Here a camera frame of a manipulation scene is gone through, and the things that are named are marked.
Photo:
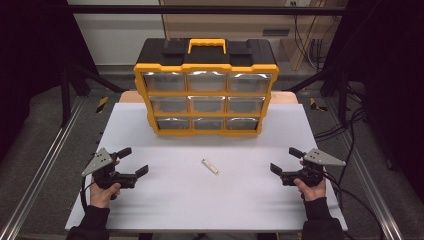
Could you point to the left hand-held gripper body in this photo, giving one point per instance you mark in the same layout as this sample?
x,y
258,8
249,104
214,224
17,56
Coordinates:
x,y
100,161

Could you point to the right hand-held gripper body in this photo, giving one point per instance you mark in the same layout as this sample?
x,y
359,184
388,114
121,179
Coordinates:
x,y
316,158

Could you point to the small white bar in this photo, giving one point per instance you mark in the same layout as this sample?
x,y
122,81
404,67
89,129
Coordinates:
x,y
210,166

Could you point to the clear plastic drawer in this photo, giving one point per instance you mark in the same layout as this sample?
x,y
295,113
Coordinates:
x,y
250,83

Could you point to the yellow black drawer organizer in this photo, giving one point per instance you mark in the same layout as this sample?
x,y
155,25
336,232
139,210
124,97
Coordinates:
x,y
206,56

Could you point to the person's right hand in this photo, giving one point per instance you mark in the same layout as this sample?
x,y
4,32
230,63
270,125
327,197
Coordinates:
x,y
315,192

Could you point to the person's left hand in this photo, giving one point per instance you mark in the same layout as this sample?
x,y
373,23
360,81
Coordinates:
x,y
101,197

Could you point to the yellow black floor tape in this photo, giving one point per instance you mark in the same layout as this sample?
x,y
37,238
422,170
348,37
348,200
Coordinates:
x,y
316,105
102,104

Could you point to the black metal stand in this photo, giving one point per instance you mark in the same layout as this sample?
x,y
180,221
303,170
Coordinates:
x,y
342,96
65,96

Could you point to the set of clear organizer drawers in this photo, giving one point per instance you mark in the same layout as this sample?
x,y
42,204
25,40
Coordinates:
x,y
206,104

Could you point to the black curtain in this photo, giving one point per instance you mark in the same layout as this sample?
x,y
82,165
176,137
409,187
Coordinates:
x,y
393,83
30,66

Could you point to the aluminium frame rail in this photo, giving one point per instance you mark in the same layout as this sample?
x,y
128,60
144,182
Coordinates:
x,y
43,160
370,186

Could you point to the black horizontal frame bar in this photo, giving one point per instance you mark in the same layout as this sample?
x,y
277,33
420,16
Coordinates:
x,y
206,10

